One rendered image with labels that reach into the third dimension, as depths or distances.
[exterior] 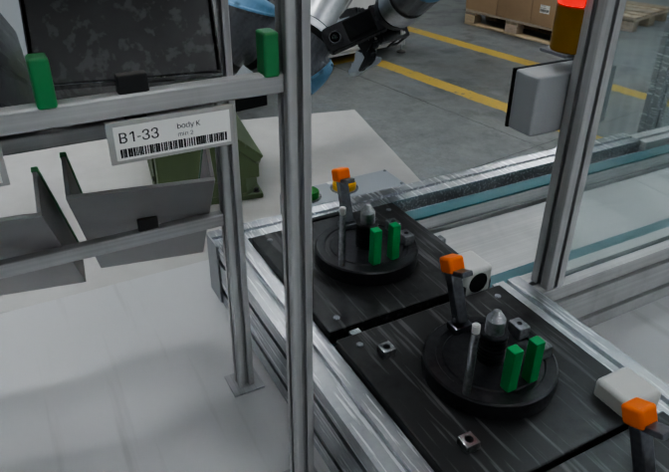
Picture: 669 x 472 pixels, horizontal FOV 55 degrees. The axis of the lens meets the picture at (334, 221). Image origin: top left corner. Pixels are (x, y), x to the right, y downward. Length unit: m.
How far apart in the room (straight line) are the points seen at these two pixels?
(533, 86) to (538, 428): 0.36
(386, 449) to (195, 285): 0.49
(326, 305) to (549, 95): 0.36
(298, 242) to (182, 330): 0.45
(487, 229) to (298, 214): 0.61
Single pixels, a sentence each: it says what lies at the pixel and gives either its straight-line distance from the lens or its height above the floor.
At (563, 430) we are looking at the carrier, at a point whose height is 0.97.
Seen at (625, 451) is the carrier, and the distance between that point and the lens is 0.69.
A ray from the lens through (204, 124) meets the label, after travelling 0.46.
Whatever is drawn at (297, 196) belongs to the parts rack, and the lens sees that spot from 0.51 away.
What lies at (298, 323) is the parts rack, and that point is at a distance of 0.58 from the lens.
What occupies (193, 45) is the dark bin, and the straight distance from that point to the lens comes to 0.50.
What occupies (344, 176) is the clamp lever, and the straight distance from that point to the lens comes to 0.89.
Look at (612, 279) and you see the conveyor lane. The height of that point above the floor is 0.93.
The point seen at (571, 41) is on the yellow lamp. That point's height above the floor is 1.27.
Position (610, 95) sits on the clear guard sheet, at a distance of 0.82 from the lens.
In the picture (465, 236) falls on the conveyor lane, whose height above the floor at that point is 0.92.
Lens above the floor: 1.45
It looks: 29 degrees down
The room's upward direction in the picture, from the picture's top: 1 degrees clockwise
